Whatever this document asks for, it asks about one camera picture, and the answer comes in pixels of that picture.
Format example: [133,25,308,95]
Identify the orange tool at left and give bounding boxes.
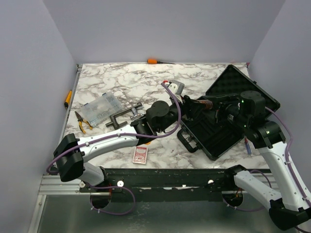
[64,90,72,109]

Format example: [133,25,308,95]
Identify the red playing card deck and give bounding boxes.
[132,146,148,165]

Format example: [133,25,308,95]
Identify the blue pen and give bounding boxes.
[244,137,252,155]

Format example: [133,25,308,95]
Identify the clear plastic parts box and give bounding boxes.
[80,92,123,127]

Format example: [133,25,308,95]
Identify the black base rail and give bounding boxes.
[80,168,238,202]

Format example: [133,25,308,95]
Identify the chrome faucet tap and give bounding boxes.
[130,108,144,120]

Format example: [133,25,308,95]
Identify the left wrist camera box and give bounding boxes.
[168,81,185,96]

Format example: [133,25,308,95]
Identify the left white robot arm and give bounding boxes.
[53,96,212,192]

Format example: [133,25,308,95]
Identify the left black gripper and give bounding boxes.
[157,94,205,133]

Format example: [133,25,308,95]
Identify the yellow handled pliers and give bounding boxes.
[75,111,93,134]

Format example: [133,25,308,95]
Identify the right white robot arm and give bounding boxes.
[195,91,311,231]

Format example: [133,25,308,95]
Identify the orange screwdriver at back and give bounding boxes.
[147,58,174,65]

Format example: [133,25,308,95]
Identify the black poker set case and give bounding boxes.
[177,65,285,160]

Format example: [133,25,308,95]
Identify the grey metal clamp bar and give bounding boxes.
[105,102,143,131]

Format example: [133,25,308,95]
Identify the aluminium extrusion rail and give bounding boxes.
[37,174,90,195]

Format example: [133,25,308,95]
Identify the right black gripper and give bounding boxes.
[202,93,250,128]

